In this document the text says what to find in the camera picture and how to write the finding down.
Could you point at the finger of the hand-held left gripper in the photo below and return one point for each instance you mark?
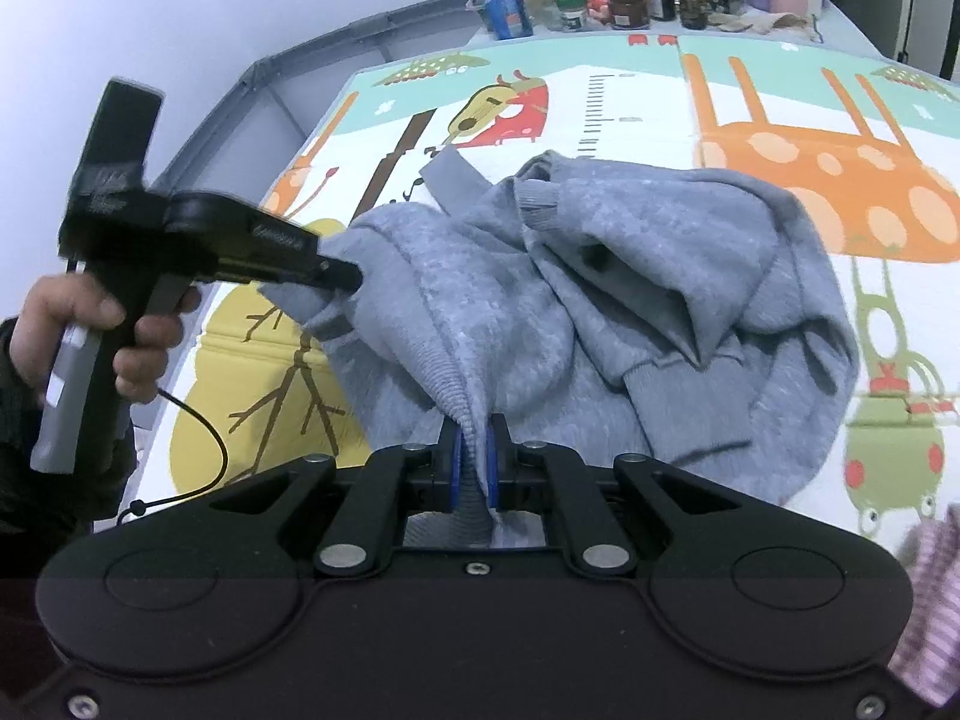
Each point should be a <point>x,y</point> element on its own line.
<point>337,275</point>

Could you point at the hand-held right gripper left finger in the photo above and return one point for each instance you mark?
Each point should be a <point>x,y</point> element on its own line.
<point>451,469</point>

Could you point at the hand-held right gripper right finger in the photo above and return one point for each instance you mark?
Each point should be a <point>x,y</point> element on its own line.
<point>491,469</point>

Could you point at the grey sweater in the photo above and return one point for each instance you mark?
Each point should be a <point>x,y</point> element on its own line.
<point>525,277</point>

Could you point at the person's left hand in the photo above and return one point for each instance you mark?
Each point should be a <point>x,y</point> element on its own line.
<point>67,300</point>

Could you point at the green lid jar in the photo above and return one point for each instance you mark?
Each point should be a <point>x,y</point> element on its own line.
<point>572,11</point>

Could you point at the dark brown jar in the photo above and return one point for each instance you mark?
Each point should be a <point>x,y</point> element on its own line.
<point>627,7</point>

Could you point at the printed animal play mat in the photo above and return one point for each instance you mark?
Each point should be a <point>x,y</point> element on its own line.
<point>750,90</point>

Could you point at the pink striped cloth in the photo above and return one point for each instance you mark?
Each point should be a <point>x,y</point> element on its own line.
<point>934,600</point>

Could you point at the dark cabinet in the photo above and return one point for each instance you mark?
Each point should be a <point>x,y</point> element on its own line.
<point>922,0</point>

